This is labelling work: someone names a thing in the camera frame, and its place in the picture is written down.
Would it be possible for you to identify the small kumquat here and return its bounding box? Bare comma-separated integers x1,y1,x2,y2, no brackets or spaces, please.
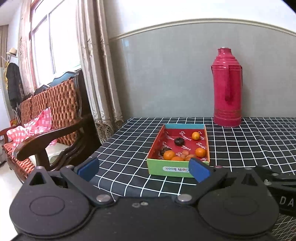
195,148,206,158
192,132,200,141

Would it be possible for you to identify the greenish orange tangerine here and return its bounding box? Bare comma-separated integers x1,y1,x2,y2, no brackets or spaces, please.
184,154,197,161

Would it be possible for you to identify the large front orange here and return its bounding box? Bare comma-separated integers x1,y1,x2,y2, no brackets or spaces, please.
171,156,184,161

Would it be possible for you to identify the large orange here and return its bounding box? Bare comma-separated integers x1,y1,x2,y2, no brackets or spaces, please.
163,150,176,161
171,156,184,161

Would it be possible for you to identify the small back kumquat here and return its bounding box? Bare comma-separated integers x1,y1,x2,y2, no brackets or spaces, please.
192,132,200,141

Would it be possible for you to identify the dark chestnut back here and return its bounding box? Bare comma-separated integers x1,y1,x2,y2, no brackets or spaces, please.
174,137,185,146

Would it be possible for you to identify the dark chestnut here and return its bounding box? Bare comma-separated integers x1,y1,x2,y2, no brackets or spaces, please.
159,147,171,156
174,137,185,146

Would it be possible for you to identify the dark chestnut front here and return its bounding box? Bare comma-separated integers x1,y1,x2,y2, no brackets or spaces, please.
159,147,171,156

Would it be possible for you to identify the black white checkered tablecloth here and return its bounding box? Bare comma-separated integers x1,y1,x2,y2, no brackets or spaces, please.
89,118,295,240

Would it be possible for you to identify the wooden sofa with cushion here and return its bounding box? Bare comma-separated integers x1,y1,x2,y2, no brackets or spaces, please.
1,69,101,182

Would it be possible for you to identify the pink checkered cloth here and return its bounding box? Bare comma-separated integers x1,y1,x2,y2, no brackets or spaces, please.
6,108,52,151

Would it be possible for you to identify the colourful cardboard box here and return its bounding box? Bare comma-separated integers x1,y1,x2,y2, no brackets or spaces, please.
147,123,210,178

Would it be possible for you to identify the red thermos flask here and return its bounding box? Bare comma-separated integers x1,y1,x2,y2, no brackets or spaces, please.
211,47,243,127

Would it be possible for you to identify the dark hanging coat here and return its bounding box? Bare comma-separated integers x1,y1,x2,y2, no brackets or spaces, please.
6,63,25,109

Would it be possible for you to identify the beige curtain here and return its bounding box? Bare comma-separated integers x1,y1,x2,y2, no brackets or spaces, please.
76,1,123,143

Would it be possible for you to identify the straw hat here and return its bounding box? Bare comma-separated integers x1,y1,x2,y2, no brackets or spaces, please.
6,47,17,57

